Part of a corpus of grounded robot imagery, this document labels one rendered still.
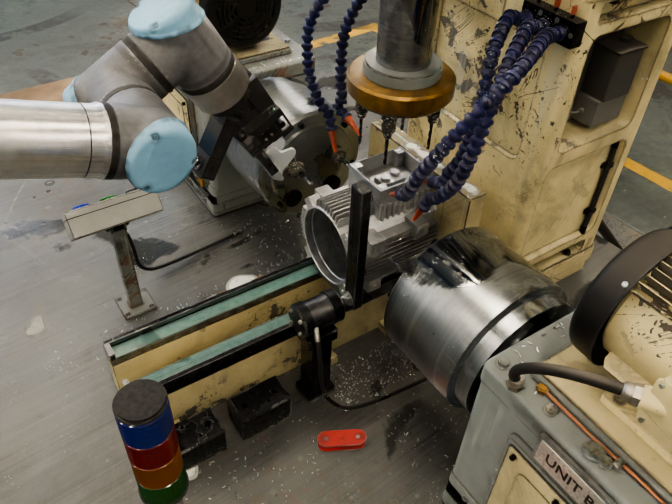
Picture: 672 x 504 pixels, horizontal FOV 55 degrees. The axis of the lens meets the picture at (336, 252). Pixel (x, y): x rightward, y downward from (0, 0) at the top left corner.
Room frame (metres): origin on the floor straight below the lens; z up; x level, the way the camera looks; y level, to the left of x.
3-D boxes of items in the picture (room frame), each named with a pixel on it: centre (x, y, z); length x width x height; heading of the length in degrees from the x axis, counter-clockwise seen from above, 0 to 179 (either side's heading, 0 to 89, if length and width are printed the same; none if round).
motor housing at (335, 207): (0.97, -0.06, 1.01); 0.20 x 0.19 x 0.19; 125
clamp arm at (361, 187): (0.78, -0.03, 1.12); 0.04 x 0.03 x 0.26; 125
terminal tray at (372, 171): (0.99, -0.09, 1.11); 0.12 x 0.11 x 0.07; 125
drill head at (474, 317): (0.70, -0.25, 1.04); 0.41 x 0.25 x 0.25; 35
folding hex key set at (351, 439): (0.63, -0.03, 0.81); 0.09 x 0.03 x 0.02; 98
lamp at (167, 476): (0.41, 0.21, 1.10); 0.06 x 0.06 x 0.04
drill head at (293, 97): (1.26, 0.14, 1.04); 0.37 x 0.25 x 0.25; 35
